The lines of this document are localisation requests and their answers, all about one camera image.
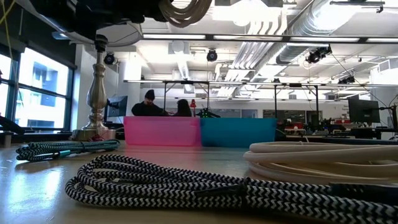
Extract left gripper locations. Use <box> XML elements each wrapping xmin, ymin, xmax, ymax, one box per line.
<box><xmin>77</xmin><ymin>0</ymin><xmax>169</xmax><ymax>39</ymax></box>

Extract white USB cable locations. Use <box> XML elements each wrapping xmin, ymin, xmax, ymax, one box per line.
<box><xmin>243</xmin><ymin>141</ymin><xmax>398</xmax><ymax>185</ymax></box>
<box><xmin>158</xmin><ymin>0</ymin><xmax>213</xmax><ymax>29</ymax></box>

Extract black-white zigzag braided cable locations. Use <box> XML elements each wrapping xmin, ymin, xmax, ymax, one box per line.
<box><xmin>65</xmin><ymin>153</ymin><xmax>398</xmax><ymax>224</ymax></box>

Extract silver table lamp white shade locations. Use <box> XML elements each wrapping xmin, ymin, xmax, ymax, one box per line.
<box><xmin>63</xmin><ymin>21</ymin><xmax>144</xmax><ymax>142</ymax></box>

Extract small black monitor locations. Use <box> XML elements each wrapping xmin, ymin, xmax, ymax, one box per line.
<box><xmin>104</xmin><ymin>95</ymin><xmax>129</xmax><ymax>119</ymax></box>

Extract person with dark cap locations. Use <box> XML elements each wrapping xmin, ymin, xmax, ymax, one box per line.
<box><xmin>131</xmin><ymin>89</ymin><xmax>170</xmax><ymax>118</ymax></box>

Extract person with long hair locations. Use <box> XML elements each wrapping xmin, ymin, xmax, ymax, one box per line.
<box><xmin>173</xmin><ymin>98</ymin><xmax>193</xmax><ymax>118</ymax></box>

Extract pink translucent plastic bin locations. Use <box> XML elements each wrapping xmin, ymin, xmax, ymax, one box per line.
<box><xmin>123</xmin><ymin>116</ymin><xmax>202</xmax><ymax>147</ymax></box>

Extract dark device with green lights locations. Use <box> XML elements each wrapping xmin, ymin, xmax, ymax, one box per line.
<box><xmin>197</xmin><ymin>107</ymin><xmax>221</xmax><ymax>119</ymax></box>

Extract dark diagonal strut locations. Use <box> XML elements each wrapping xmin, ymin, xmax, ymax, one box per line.
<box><xmin>0</xmin><ymin>114</ymin><xmax>26</xmax><ymax>136</ymax></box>

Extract overhead beam with light strips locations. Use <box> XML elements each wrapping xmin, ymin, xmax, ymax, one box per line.
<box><xmin>141</xmin><ymin>33</ymin><xmax>398</xmax><ymax>45</ymax></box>

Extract blue plastic bin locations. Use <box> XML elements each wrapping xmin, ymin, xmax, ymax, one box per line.
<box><xmin>200</xmin><ymin>117</ymin><xmax>278</xmax><ymax>148</ymax></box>

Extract small black ceiling fixture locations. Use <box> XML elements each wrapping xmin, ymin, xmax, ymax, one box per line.
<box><xmin>338</xmin><ymin>75</ymin><xmax>356</xmax><ymax>85</ymax></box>

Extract large black monitor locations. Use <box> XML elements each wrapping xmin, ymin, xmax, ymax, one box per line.
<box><xmin>347</xmin><ymin>98</ymin><xmax>381</xmax><ymax>124</ymax></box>

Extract black workstation frame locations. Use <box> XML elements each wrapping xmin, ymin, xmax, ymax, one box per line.
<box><xmin>273</xmin><ymin>83</ymin><xmax>320</xmax><ymax>125</ymax></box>
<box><xmin>162</xmin><ymin>80</ymin><xmax>211</xmax><ymax>118</ymax></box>

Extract teal braided USB cable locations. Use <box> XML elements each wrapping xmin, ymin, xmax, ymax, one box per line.
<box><xmin>15</xmin><ymin>139</ymin><xmax>121</xmax><ymax>163</ymax></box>

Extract small grey post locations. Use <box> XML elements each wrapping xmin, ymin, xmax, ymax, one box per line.
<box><xmin>2</xmin><ymin>131</ymin><xmax>14</xmax><ymax>149</ymax></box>

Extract silver ceiling air duct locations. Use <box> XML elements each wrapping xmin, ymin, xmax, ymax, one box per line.
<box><xmin>275</xmin><ymin>0</ymin><xmax>363</xmax><ymax>65</ymax></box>

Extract black ceiling camera cluster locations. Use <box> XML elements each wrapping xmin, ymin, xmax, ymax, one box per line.
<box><xmin>305</xmin><ymin>45</ymin><xmax>333</xmax><ymax>65</ymax></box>

